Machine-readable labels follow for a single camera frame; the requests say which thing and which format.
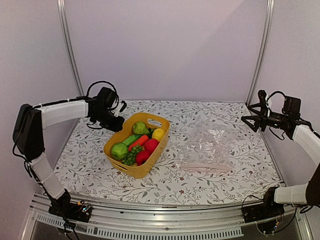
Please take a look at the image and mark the yellow plastic basket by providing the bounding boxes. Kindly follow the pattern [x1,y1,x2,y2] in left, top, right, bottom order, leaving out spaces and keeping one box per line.
[103,112,170,179]

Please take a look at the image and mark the red apple near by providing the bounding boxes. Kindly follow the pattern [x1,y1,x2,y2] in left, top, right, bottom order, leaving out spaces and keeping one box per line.
[135,150,151,166]

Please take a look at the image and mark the red apple far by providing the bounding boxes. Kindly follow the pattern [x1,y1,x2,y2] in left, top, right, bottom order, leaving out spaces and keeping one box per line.
[143,138,159,154]

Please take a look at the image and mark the right aluminium frame post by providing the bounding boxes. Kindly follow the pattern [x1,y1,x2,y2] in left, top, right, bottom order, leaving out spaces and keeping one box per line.
[245,0,275,106]

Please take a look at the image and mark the aluminium frame post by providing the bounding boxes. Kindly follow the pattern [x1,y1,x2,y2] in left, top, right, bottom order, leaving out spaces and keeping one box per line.
[57,0,84,96]
[245,0,275,106]

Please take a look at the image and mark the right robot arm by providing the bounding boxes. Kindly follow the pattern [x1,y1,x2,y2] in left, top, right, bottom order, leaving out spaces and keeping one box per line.
[241,90,320,218]

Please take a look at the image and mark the green apple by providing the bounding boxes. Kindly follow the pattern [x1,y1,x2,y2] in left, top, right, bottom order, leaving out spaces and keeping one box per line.
[110,142,129,160]
[132,121,150,135]

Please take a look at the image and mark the green cucumber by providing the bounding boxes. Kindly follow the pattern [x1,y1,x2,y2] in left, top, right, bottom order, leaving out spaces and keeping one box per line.
[122,134,141,147]

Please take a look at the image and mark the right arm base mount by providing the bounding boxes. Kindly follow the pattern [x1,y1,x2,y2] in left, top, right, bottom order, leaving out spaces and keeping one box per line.
[241,187,285,235]

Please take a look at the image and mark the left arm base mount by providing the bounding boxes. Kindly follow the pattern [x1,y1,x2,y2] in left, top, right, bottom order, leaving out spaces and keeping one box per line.
[48,190,92,223]

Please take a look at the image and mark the front aluminium rail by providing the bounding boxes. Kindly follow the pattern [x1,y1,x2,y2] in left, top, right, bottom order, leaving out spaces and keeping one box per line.
[21,192,312,240]

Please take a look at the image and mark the yellow lemon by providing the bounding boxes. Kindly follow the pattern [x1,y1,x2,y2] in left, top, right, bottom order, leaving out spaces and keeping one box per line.
[151,128,166,142]

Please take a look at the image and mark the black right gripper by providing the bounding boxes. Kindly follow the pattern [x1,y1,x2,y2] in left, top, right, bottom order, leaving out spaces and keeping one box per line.
[242,102,289,133]

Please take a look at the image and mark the clear zip top bag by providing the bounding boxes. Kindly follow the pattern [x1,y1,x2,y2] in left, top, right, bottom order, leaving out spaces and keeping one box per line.
[176,120,237,173]

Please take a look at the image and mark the left aluminium frame post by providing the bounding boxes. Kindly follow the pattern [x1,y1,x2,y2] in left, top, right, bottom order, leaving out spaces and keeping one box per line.
[57,0,84,96]

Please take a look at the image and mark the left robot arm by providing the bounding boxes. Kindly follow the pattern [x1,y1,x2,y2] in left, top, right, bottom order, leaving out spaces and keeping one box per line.
[12,87,127,217]

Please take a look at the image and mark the orange carrot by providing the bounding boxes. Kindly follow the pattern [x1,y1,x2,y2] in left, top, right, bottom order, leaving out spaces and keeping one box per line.
[128,135,149,152]

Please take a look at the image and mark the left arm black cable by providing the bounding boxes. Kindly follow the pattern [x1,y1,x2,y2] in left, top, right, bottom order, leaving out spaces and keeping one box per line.
[85,80,120,101]

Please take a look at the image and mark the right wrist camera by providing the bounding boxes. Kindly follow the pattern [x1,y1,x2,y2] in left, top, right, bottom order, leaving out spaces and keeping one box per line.
[258,89,268,110]

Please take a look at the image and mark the red apple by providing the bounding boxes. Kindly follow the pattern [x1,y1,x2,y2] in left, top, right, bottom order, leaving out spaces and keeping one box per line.
[143,138,159,154]
[135,150,151,166]

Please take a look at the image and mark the floral table mat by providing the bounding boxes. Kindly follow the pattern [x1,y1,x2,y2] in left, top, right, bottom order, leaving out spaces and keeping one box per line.
[54,100,283,205]

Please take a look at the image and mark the green grape bunch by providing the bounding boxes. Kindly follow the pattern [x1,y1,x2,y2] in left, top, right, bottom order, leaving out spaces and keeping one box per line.
[122,145,143,166]

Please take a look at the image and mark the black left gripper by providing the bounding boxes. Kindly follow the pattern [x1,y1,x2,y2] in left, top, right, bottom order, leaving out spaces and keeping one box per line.
[93,109,125,132]

